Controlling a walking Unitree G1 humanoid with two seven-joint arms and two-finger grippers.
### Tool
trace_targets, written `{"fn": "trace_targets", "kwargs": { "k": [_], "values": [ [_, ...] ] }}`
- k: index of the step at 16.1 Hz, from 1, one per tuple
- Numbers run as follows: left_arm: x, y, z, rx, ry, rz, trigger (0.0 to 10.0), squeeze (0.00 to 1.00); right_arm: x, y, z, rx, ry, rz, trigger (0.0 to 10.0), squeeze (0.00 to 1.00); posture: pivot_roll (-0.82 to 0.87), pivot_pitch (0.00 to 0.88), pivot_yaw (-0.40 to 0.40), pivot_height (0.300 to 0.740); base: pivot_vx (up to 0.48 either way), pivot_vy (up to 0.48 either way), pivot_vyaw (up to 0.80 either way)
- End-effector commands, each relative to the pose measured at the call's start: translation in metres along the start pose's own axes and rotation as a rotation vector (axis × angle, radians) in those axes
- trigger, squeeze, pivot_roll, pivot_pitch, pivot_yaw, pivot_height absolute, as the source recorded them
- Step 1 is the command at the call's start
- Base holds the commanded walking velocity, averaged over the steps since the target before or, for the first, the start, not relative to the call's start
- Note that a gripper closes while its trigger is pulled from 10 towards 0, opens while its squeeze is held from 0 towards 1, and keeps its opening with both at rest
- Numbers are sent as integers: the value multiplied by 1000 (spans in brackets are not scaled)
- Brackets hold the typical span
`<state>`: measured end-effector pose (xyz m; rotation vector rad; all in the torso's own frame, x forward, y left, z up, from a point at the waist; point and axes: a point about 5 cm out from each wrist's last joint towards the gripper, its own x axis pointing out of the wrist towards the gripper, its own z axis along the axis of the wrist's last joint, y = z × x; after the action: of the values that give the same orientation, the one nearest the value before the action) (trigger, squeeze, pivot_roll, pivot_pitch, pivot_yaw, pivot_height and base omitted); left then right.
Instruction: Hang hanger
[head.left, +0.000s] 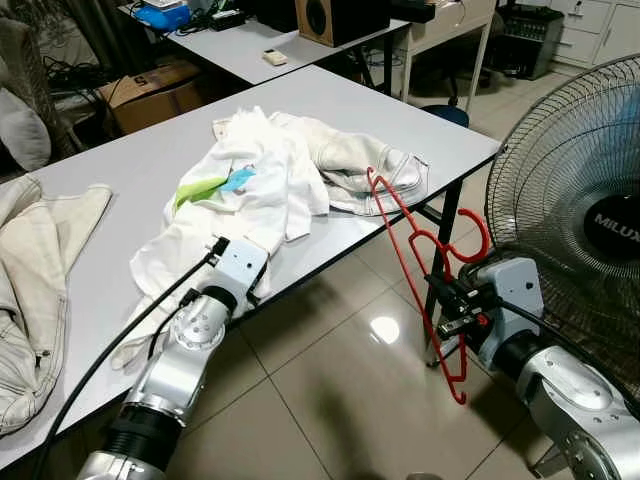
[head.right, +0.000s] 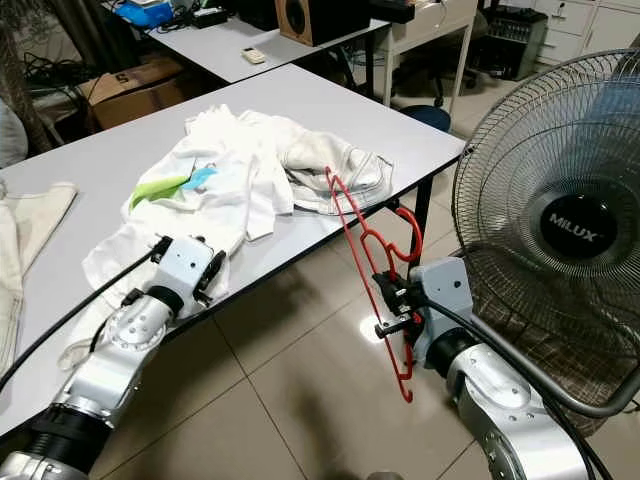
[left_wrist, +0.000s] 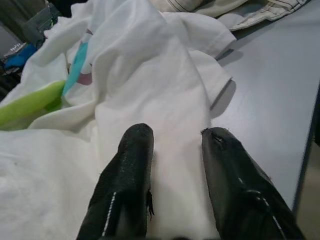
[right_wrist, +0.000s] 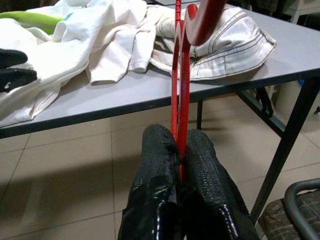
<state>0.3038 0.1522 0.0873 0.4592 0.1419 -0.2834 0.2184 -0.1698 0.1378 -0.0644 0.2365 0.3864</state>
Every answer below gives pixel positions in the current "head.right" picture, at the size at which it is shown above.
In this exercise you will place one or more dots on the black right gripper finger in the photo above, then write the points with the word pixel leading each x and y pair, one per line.
pixel 396 326
pixel 387 288

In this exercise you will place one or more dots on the red plastic hanger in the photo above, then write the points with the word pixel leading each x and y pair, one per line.
pixel 418 235

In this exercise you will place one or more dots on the white printed T-shirt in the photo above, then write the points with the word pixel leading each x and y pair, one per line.
pixel 230 200

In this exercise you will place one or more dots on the silver right arm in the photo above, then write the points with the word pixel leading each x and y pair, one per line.
pixel 510 410

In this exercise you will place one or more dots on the silver left arm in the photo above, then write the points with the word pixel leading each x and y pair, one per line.
pixel 130 350

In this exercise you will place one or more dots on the black table leg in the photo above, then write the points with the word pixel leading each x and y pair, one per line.
pixel 422 215

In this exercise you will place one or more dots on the cream jeans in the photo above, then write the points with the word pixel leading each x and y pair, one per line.
pixel 320 155

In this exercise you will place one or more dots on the blue round stool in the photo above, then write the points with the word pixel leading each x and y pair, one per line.
pixel 425 118

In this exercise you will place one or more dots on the beige jacket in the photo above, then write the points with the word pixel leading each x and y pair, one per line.
pixel 30 260

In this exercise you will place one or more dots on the black standing fan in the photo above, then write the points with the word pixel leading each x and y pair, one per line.
pixel 575 225

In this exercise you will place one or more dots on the cardboard box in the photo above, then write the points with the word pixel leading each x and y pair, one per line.
pixel 130 98

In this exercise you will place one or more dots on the white remote control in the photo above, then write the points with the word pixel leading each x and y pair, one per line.
pixel 254 55

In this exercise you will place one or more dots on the grey pillow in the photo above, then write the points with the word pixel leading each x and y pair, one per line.
pixel 10 135

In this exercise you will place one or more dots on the black power strip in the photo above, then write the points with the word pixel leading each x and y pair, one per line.
pixel 206 17

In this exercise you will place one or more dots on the beige desk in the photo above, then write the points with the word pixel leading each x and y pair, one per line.
pixel 430 25

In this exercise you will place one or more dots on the blue box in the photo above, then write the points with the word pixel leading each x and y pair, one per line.
pixel 142 13

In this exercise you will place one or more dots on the black audio mixer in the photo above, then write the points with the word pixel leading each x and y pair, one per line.
pixel 510 42

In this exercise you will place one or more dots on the wooden speaker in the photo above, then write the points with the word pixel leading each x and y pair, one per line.
pixel 320 20

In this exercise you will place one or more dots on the brown patterned curtain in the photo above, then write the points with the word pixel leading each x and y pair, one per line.
pixel 20 70

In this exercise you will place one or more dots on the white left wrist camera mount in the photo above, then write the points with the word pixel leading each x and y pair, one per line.
pixel 185 265

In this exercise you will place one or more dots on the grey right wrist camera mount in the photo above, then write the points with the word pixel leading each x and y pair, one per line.
pixel 442 290

